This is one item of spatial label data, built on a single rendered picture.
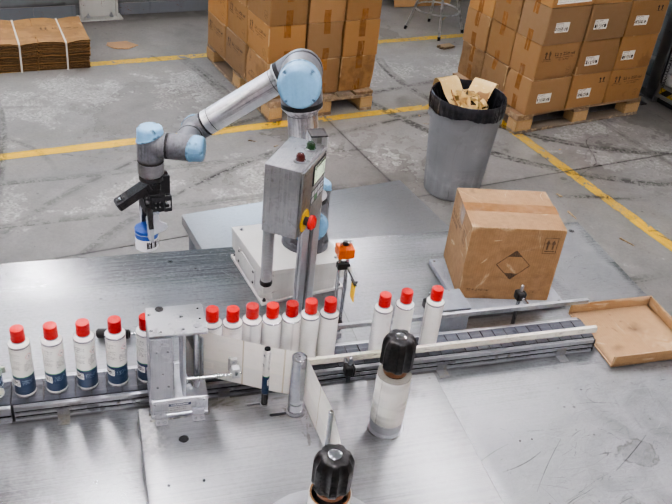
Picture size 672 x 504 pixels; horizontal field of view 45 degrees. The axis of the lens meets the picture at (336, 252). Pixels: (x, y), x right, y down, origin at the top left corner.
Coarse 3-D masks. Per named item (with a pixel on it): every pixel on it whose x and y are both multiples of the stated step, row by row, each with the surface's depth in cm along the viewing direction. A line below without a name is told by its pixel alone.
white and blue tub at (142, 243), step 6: (144, 222) 250; (138, 228) 247; (144, 228) 247; (138, 234) 246; (144, 234) 245; (156, 234) 248; (138, 240) 247; (144, 240) 247; (156, 240) 249; (138, 246) 249; (144, 246) 248; (150, 246) 248; (156, 246) 250
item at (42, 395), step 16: (576, 320) 253; (448, 336) 241; (464, 336) 241; (480, 336) 242; (576, 336) 246; (592, 336) 247; (336, 352) 230; (352, 352) 231; (432, 352) 234; (448, 352) 235; (320, 368) 224; (128, 384) 212; (144, 384) 212; (16, 400) 203; (32, 400) 204; (48, 400) 205
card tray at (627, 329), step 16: (592, 304) 264; (608, 304) 266; (624, 304) 269; (640, 304) 271; (656, 304) 268; (592, 320) 262; (608, 320) 262; (624, 320) 263; (640, 320) 264; (656, 320) 265; (608, 336) 256; (624, 336) 256; (640, 336) 257; (656, 336) 258; (608, 352) 249; (624, 352) 250; (640, 352) 250; (656, 352) 246
